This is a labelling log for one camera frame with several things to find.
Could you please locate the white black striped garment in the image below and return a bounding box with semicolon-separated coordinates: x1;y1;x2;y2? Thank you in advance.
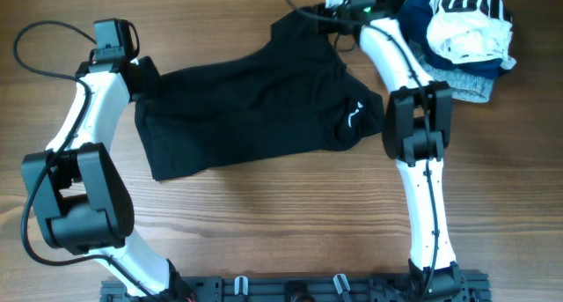
427;0;516;70

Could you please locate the navy blue garment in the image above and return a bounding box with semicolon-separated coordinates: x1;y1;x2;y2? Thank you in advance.
398;0;509;79

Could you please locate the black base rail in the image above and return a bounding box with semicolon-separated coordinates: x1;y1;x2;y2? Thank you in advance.
99;269;493;302

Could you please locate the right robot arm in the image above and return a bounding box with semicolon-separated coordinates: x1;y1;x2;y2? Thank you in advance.
318;0;469;301

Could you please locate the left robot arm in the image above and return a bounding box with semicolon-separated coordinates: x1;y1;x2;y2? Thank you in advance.
20;18;183;301

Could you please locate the black t-shirt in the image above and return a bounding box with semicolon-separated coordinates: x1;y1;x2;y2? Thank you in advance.
135;12;384;181

